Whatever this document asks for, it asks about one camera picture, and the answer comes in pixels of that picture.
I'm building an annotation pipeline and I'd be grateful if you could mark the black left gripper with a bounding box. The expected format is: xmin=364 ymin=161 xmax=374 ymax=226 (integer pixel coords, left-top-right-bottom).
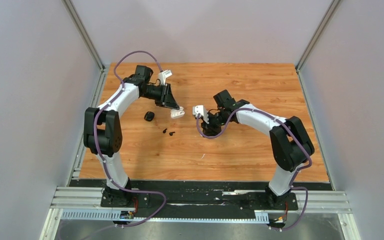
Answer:
xmin=141 ymin=82 xmax=180 ymax=110

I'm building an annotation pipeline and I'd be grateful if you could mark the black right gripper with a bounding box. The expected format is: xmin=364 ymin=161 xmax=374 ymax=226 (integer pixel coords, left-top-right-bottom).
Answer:
xmin=201 ymin=109 xmax=230 ymax=137

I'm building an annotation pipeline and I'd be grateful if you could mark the white earbud charging case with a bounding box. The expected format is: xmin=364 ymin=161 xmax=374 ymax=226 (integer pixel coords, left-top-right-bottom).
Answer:
xmin=170 ymin=108 xmax=185 ymax=119

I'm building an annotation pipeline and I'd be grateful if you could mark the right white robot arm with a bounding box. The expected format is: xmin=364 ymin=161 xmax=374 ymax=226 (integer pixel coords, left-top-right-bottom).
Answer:
xmin=192 ymin=90 xmax=315 ymax=209

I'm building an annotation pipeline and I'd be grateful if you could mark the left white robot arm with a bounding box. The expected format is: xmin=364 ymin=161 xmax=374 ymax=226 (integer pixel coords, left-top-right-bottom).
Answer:
xmin=83 ymin=65 xmax=181 ymax=207

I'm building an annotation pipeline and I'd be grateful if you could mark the black earbud charging case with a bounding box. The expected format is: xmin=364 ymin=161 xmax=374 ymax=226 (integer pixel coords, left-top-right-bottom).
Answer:
xmin=144 ymin=111 xmax=155 ymax=122

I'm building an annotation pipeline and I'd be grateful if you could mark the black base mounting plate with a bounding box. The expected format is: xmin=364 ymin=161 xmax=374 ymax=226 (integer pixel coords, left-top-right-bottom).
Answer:
xmin=68 ymin=179 xmax=334 ymax=220

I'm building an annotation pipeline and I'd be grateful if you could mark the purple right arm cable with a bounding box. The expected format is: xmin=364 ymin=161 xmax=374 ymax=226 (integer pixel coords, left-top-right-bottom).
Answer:
xmin=195 ymin=107 xmax=313 ymax=232

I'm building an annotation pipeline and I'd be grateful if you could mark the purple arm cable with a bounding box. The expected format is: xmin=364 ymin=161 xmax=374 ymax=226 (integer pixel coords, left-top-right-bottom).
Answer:
xmin=195 ymin=107 xmax=313 ymax=232
xmin=92 ymin=50 xmax=168 ymax=229

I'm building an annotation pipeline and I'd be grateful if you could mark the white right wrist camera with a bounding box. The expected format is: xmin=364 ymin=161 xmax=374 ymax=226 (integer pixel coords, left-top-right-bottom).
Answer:
xmin=192 ymin=105 xmax=210 ymax=124

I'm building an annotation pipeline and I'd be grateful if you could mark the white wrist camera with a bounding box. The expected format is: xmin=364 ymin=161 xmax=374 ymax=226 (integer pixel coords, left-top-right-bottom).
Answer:
xmin=157 ymin=69 xmax=173 ymax=86
xmin=192 ymin=105 xmax=210 ymax=124

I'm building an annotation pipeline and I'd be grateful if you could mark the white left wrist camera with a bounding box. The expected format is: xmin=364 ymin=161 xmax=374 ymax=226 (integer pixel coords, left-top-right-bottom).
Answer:
xmin=157 ymin=69 xmax=173 ymax=86

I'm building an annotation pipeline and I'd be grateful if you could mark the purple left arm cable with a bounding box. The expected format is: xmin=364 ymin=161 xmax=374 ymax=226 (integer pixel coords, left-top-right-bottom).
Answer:
xmin=92 ymin=50 xmax=168 ymax=229

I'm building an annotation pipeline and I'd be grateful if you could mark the aluminium frame rail left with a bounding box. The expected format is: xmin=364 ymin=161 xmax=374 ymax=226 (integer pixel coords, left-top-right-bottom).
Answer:
xmin=62 ymin=0 xmax=106 ymax=72

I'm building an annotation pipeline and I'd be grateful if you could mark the aluminium frame rail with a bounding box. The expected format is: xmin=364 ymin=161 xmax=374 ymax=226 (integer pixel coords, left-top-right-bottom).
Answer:
xmin=295 ymin=0 xmax=343 ymax=73
xmin=62 ymin=0 xmax=106 ymax=72

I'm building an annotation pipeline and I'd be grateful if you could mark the slotted cable duct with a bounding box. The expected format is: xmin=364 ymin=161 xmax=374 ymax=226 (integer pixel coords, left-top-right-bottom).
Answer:
xmin=60 ymin=209 xmax=270 ymax=223

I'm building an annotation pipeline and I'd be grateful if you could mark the aluminium frame rail right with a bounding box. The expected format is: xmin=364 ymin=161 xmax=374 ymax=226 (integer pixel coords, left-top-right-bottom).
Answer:
xmin=295 ymin=0 xmax=343 ymax=73

